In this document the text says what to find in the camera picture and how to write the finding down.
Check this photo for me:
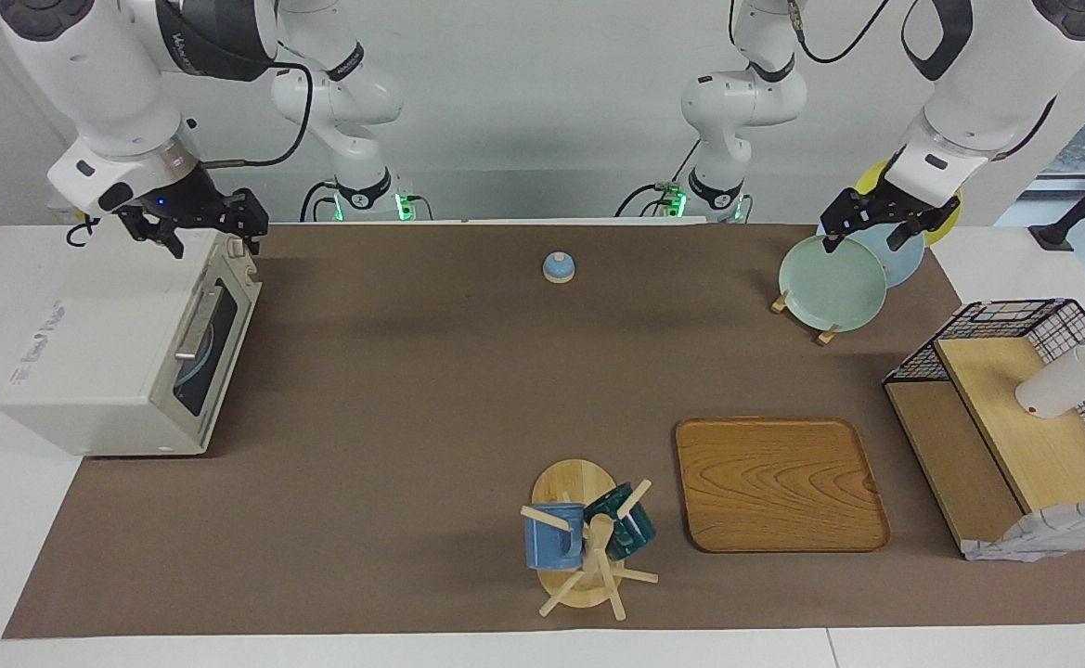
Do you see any wooden serving tray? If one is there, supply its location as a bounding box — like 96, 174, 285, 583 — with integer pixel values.
675, 417, 893, 554

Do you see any yellow racked plate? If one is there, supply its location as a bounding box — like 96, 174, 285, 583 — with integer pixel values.
856, 160, 962, 247

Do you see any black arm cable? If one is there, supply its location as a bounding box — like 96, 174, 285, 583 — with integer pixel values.
788, 0, 891, 64
199, 60, 313, 170

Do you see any wooden stepped shelf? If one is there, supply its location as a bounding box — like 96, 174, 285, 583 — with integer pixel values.
884, 337, 1085, 558

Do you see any wooden plate rack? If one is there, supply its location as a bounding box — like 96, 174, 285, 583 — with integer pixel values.
770, 290, 842, 346

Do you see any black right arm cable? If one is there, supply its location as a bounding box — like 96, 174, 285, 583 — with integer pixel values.
199, 60, 313, 170

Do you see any black base cable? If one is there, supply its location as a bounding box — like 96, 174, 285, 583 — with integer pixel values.
300, 181, 341, 223
616, 139, 703, 219

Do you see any wooden mug tree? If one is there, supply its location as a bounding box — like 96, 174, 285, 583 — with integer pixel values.
520, 458, 660, 621

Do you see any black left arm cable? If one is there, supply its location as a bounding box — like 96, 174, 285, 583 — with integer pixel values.
788, 0, 891, 64

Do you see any white patterned cloth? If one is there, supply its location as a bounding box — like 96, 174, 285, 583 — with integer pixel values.
962, 499, 1085, 563

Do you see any white toaster oven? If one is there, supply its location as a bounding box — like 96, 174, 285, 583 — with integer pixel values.
0, 227, 263, 457

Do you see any dark green mug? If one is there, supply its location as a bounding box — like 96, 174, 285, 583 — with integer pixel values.
584, 482, 657, 561

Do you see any pale green racked plate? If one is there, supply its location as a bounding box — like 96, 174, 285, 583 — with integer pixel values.
778, 235, 888, 332

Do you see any white plastic cup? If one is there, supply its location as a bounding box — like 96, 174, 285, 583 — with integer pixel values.
1015, 345, 1085, 419

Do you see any black wire basket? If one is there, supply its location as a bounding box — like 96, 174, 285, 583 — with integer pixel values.
884, 299, 1085, 493

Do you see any black right base cable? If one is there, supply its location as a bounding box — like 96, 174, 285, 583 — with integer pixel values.
300, 181, 341, 223

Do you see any brown table mat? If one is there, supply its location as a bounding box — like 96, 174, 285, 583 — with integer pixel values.
2, 223, 1085, 639

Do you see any blue mug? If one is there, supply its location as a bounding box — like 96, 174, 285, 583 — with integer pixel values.
523, 503, 587, 571

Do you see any black left base cable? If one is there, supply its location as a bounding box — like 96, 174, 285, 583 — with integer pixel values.
616, 139, 703, 219

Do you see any light blue racked plate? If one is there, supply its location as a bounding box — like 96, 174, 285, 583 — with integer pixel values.
844, 223, 926, 289

